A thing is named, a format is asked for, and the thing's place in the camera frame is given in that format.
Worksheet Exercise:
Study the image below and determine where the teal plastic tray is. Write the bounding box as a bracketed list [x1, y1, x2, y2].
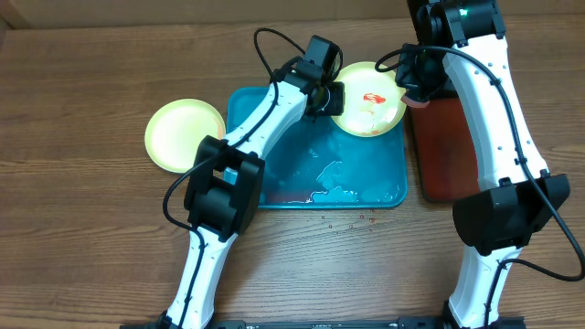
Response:
[223, 86, 409, 211]

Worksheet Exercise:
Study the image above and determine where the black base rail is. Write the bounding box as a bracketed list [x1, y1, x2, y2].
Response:
[120, 316, 527, 329]

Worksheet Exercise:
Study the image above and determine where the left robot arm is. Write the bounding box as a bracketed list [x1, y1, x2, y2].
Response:
[155, 36, 345, 328]

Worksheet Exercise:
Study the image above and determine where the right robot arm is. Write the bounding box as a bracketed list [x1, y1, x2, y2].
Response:
[395, 1, 570, 328]

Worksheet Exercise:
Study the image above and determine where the black red-lined tray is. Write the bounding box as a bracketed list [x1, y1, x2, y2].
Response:
[408, 98, 480, 203]

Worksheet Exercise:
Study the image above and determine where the yellow-green plate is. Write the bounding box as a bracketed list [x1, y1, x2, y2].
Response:
[332, 61, 406, 137]
[144, 99, 226, 174]

